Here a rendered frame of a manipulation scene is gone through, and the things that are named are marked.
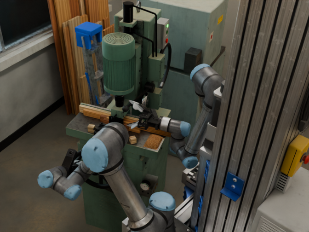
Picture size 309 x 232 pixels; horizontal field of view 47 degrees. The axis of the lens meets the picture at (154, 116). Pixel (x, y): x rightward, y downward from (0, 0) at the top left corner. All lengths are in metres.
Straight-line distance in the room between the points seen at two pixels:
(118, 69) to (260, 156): 0.96
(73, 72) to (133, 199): 2.32
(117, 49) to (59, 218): 1.52
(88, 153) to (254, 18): 0.74
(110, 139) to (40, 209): 1.74
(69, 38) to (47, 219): 1.60
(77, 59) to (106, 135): 2.23
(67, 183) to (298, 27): 1.15
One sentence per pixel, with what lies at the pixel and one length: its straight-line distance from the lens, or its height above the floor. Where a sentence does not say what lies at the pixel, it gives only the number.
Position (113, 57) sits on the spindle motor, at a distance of 1.92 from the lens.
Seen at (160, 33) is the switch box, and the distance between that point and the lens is 2.17.
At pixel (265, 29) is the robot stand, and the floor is 1.87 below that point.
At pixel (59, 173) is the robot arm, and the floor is 1.04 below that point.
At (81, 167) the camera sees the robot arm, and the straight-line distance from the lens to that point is 1.72.
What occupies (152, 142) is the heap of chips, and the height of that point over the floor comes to 0.92.
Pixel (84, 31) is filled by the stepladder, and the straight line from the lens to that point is 2.89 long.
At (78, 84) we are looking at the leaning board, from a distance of 3.66.
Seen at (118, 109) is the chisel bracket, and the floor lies 1.03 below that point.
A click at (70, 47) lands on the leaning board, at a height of 0.79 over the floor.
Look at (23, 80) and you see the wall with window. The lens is 3.53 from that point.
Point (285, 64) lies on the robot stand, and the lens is 1.13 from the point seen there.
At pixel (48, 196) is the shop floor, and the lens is 3.09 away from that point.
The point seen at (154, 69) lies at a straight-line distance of 2.16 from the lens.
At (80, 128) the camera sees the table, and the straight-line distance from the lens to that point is 2.23.
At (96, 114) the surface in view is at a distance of 2.29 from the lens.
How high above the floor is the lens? 2.27
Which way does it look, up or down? 36 degrees down
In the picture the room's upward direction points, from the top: 3 degrees clockwise
